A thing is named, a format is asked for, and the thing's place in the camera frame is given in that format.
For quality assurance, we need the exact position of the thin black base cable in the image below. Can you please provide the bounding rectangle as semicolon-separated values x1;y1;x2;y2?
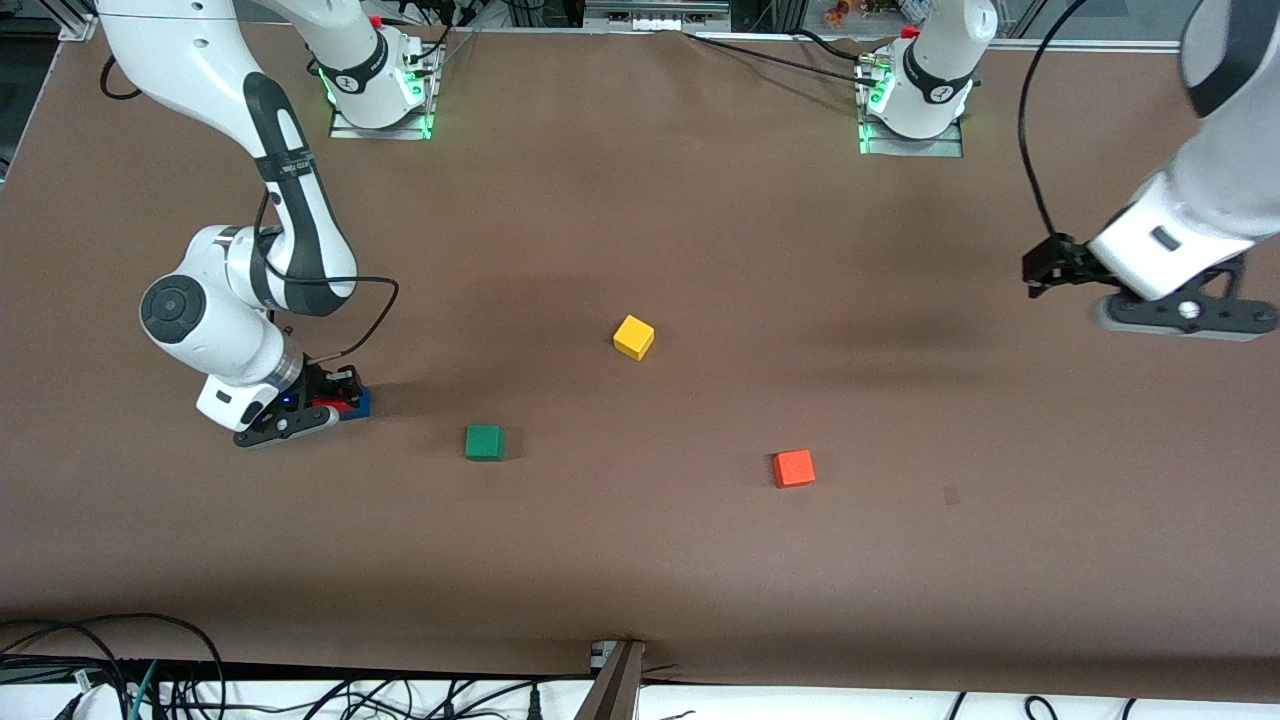
685;30;871;81

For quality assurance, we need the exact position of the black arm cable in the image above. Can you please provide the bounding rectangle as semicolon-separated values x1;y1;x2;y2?
98;55;401;363
1017;0;1093;243

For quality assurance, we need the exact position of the yellow wooden block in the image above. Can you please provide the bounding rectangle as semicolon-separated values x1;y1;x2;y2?
612;314;656;362

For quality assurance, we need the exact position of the black looping cable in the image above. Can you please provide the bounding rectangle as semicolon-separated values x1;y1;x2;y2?
0;612;229;720

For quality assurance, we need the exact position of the aluminium right arm base plate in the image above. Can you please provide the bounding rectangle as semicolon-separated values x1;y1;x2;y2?
329;40;442;141

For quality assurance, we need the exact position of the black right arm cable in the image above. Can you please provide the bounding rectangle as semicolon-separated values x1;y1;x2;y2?
98;55;401;363

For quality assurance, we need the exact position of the orange wooden block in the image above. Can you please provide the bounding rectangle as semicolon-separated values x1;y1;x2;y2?
772;449;817;490

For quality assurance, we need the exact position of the green cable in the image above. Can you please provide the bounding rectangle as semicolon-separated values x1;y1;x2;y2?
128;660;162;720

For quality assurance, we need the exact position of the aluminium left arm base plate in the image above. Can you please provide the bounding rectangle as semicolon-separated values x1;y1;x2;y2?
857;60;967;159

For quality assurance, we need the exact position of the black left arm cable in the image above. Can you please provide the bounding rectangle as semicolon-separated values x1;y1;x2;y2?
1017;0;1093;243

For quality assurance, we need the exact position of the aluminium corner profile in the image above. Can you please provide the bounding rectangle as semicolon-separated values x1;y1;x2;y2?
55;0;98;43

